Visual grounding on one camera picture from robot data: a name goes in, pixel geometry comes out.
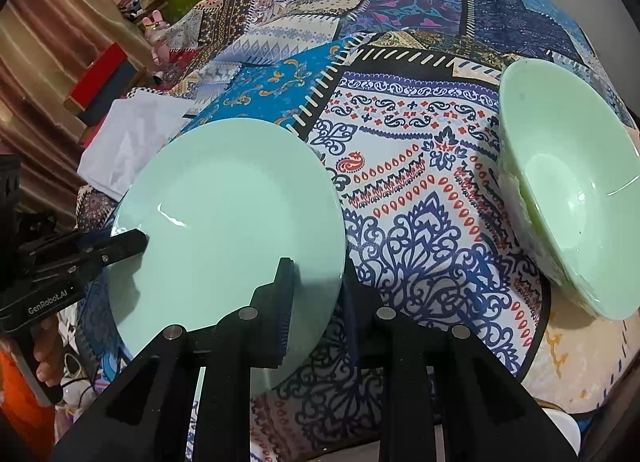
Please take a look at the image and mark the mint green bowl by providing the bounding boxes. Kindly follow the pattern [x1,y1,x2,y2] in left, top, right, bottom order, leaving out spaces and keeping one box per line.
[498,58,639,321]

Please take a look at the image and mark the pink bunny toy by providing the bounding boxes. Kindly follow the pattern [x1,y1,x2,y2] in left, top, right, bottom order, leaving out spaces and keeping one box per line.
[142,10,170,65]

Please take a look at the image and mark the white bowl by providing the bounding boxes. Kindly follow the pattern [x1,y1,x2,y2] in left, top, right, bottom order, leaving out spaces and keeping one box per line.
[542,408,582,454]

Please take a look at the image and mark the person's left hand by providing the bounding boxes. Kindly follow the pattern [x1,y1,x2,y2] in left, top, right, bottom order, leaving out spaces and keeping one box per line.
[32,315,63,387]

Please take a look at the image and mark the white folded cloth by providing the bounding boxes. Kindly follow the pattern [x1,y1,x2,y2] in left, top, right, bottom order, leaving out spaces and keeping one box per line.
[77,90,194,201]

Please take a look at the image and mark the brown striped curtain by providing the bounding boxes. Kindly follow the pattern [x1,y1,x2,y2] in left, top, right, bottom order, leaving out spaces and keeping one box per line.
[1,0,153,228]

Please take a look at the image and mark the patchwork patterned tablecloth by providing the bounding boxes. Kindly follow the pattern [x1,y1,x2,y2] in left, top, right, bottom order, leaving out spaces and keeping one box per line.
[74,0,640,462]

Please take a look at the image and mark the mint green plate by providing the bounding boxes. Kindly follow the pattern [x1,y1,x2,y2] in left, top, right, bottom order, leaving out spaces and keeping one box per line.
[107,118,346,395]

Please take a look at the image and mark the orange garment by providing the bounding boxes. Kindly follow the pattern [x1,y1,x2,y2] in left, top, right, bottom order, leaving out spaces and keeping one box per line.
[1,352,55,461]

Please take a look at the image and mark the dark blue box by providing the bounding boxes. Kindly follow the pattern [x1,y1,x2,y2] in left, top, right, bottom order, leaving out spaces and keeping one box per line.
[78,61,145,127]

